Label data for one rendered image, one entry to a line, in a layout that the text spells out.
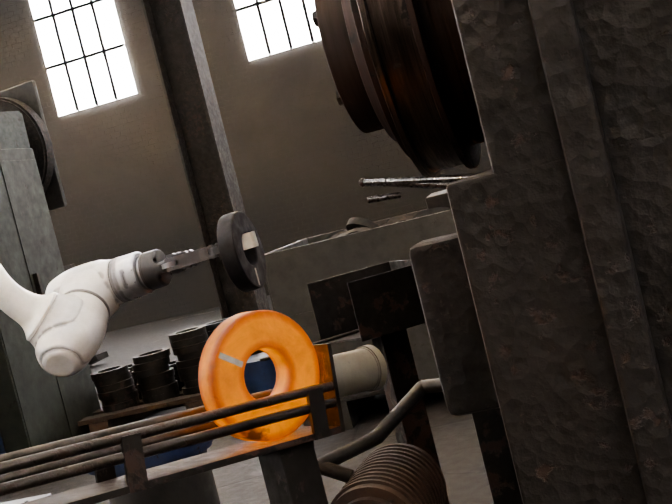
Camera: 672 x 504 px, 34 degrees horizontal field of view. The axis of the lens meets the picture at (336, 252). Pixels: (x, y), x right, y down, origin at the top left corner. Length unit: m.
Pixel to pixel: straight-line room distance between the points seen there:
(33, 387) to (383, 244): 1.90
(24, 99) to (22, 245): 4.88
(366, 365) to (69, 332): 0.81
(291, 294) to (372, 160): 7.82
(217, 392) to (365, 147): 10.81
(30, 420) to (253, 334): 3.93
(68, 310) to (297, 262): 2.24
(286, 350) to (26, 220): 4.23
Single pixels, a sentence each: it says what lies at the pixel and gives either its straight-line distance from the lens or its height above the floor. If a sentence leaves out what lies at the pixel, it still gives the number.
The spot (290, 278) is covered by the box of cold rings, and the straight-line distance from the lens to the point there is 4.24.
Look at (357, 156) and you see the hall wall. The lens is 12.04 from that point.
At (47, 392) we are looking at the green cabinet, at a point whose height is 0.33.
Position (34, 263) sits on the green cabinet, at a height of 0.93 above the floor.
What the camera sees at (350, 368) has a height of 0.68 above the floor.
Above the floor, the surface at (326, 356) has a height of 0.70.
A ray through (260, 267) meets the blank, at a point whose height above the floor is 0.79.
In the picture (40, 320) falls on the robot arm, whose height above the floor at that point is 0.80.
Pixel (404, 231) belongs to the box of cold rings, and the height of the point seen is 0.70.
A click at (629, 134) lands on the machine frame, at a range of 1.23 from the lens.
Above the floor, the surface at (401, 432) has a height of 0.38.
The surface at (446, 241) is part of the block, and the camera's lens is 1.46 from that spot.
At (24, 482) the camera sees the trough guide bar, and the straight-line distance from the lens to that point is 1.13.
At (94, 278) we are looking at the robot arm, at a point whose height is 0.85.
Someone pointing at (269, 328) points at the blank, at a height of 0.76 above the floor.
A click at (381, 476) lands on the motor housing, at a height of 0.53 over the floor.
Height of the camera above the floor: 0.89
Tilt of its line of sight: 3 degrees down
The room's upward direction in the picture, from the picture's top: 14 degrees counter-clockwise
